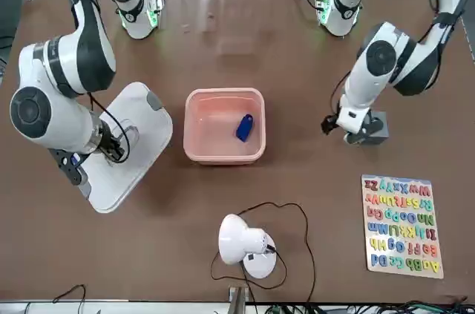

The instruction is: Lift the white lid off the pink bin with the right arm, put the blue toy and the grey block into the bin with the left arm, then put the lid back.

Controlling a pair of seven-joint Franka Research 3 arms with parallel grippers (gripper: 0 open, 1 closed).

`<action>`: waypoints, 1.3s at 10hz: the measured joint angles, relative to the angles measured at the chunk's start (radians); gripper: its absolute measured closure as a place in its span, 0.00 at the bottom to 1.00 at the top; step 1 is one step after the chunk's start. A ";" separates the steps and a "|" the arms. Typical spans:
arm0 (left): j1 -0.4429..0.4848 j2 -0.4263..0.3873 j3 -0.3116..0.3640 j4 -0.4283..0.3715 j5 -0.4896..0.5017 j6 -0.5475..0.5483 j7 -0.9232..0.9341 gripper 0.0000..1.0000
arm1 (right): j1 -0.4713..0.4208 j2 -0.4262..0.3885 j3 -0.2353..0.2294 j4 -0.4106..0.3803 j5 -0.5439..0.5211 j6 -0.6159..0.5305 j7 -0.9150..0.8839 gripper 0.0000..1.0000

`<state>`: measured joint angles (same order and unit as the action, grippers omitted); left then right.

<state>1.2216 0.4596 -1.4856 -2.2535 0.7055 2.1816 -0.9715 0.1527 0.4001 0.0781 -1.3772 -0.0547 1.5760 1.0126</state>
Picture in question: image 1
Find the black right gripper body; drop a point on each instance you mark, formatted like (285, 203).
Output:
(111, 145)

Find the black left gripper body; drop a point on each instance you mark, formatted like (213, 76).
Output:
(373, 126)

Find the grey block with round hole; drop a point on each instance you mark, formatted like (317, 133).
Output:
(380, 140)

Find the white bin lid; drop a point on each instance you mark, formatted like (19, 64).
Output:
(122, 188)

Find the blue toy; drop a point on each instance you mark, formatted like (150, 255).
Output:
(244, 129)

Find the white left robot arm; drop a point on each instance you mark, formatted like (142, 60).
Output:
(371, 80)

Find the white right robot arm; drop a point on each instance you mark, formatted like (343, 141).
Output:
(37, 113)

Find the pink plastic bin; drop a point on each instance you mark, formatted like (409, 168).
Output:
(208, 136)

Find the colourful alphabet puzzle board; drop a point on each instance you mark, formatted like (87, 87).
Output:
(402, 228)

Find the white desk lamp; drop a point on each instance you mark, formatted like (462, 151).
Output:
(234, 239)

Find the aluminium frame post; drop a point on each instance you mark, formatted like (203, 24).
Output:
(237, 301)

